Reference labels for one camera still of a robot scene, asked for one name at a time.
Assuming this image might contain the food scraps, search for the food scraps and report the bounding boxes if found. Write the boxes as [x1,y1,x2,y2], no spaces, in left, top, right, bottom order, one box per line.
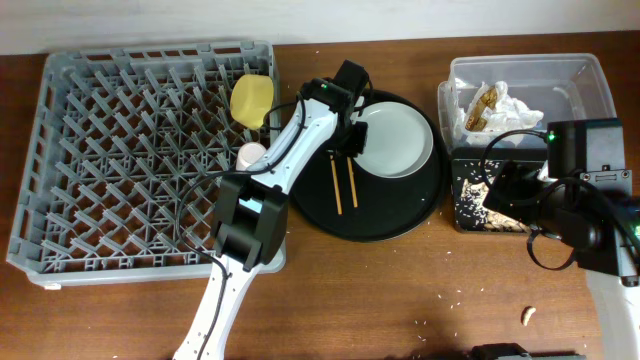
[452,159,530,233]

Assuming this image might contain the white napkin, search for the white napkin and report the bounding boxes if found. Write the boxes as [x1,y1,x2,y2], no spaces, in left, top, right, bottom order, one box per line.
[456,81,544,145]

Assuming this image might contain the gold coffee stick wrapper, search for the gold coffee stick wrapper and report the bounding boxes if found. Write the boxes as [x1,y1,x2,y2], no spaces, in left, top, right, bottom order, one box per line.
[465,86,498,132]

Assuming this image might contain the pink cup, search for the pink cup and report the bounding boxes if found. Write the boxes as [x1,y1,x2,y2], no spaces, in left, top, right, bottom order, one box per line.
[235,142,267,171]

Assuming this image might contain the yellow bowl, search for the yellow bowl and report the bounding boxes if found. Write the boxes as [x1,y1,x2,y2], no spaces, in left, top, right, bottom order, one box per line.
[230,74,275,130]

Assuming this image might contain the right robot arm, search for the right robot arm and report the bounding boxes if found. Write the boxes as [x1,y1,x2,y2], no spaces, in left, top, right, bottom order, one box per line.
[481,118,639,359]

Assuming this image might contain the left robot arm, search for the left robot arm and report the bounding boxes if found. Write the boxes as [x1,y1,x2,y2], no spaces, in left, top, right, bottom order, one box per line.
[174,60,372,359]

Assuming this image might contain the grey dishwasher rack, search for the grey dishwasher rack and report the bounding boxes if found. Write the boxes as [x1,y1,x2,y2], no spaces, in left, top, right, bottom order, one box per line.
[7,41,278,289]

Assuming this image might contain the right wooden chopstick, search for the right wooden chopstick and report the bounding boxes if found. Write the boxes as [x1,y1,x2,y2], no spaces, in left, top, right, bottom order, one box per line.
[346,157,359,208]

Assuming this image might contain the wooden chopstick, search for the wooden chopstick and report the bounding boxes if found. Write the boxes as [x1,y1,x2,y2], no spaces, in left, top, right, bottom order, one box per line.
[329,155,343,216]
[346,157,359,208]

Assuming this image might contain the black rectangular tray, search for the black rectangular tray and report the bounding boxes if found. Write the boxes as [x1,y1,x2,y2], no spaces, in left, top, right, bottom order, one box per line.
[451,147,546,234]

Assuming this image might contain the left wooden chopstick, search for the left wooden chopstick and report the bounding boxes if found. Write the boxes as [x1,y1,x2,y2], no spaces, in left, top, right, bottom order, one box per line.
[329,155,343,216]

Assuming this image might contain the grey plate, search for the grey plate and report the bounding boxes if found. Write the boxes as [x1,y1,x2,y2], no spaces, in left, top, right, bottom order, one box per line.
[352,101,435,179]

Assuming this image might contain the round black tray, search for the round black tray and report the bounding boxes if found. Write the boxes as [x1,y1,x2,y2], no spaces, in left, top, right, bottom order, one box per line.
[291,90,449,242]

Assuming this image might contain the clear plastic bin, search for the clear plastic bin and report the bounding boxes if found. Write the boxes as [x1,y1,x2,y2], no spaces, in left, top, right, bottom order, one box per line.
[437,53,617,152]

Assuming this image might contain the fallen food piece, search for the fallen food piece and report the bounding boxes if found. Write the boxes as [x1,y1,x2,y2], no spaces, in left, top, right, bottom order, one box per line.
[521,306,536,326]

